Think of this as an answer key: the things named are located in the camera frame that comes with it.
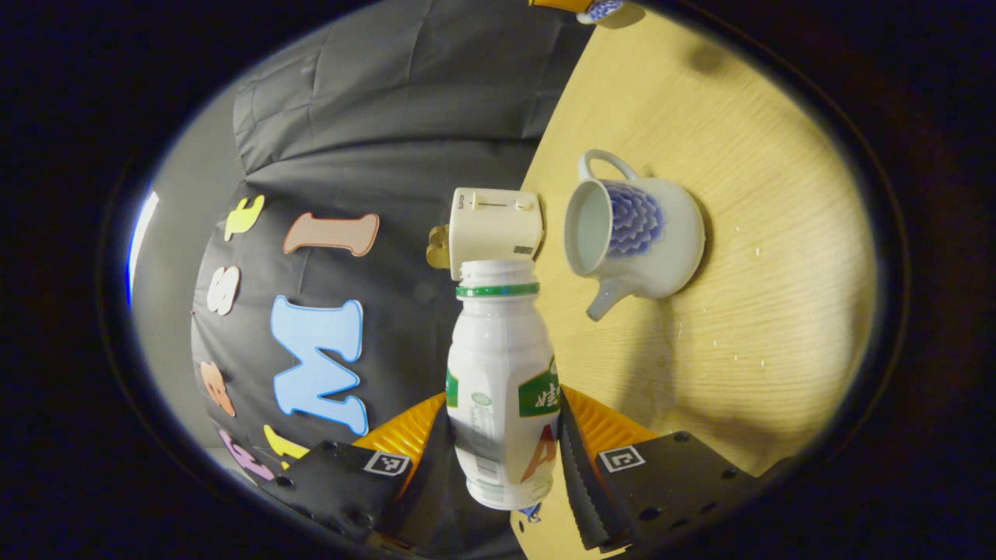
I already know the white blue-flowered teacup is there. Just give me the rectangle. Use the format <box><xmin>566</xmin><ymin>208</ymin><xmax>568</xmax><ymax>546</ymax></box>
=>
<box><xmin>563</xmin><ymin>149</ymin><xmax>707</xmax><ymax>322</ymax></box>

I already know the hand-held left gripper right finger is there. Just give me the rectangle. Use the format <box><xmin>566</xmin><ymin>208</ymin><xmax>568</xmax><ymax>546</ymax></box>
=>
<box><xmin>556</xmin><ymin>385</ymin><xmax>798</xmax><ymax>553</ymax></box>

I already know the white toaster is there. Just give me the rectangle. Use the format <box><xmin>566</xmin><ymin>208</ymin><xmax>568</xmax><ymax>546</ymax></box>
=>
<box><xmin>449</xmin><ymin>187</ymin><xmax>545</xmax><ymax>282</ymax></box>

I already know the black backdrop cloth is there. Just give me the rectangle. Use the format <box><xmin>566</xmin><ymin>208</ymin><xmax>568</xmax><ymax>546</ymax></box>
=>
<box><xmin>191</xmin><ymin>0</ymin><xmax>596</xmax><ymax>557</ymax></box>

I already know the white plastic water bottle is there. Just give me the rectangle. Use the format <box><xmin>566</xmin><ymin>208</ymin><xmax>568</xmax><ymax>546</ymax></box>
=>
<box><xmin>445</xmin><ymin>259</ymin><xmax>563</xmax><ymax>512</ymax></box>

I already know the brown toast bread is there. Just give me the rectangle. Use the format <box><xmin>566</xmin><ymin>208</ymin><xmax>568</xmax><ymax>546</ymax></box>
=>
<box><xmin>426</xmin><ymin>224</ymin><xmax>453</xmax><ymax>271</ymax></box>

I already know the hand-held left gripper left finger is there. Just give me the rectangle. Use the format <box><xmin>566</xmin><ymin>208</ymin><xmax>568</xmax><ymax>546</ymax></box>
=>
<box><xmin>261</xmin><ymin>391</ymin><xmax>469</xmax><ymax>557</ymax></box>

